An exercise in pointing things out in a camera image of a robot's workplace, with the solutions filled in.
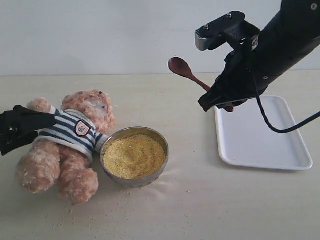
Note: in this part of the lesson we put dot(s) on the white plastic tray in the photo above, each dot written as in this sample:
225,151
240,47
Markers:
245,140

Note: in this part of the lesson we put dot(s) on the beige teddy bear striped shirt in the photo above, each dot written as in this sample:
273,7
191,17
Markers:
63,153

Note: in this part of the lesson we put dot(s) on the yellow millet grain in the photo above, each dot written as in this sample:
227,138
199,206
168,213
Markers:
134,157

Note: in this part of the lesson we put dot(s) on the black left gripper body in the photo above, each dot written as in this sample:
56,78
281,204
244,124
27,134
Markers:
9,129

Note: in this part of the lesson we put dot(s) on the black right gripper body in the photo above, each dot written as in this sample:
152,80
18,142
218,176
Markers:
261,61

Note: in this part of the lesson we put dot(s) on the dark red wooden spoon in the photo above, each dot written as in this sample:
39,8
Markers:
180,67

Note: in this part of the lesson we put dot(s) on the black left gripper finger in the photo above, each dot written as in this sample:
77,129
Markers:
29,120
17,143

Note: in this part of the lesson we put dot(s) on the steel bowl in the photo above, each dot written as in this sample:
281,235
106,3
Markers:
128,132

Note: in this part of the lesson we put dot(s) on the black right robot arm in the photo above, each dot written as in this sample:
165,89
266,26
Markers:
301,19

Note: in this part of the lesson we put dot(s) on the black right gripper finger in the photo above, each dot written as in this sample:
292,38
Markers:
231,28
232,92

